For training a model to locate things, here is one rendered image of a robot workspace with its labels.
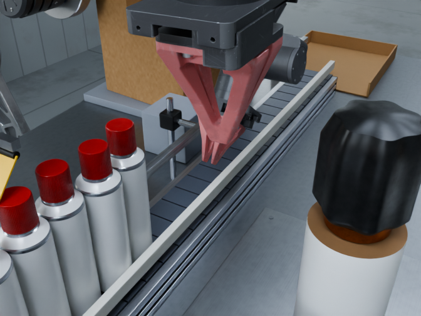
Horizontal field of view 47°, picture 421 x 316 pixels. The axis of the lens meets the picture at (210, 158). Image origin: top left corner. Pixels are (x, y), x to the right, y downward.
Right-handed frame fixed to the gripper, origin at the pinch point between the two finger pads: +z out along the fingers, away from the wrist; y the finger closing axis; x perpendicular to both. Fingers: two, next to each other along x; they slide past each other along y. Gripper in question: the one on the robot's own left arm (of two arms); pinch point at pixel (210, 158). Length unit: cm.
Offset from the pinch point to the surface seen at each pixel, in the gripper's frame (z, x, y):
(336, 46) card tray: -47, 73, -6
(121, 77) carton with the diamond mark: -13.0, 20.7, -37.9
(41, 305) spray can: 20.6, -29.9, 1.1
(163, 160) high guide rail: 2.7, -7.2, -3.9
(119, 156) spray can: 4.0, -23.3, -0.2
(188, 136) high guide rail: -2.1, -2.0, -3.9
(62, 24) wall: -71, 188, -233
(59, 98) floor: -17, 163, -190
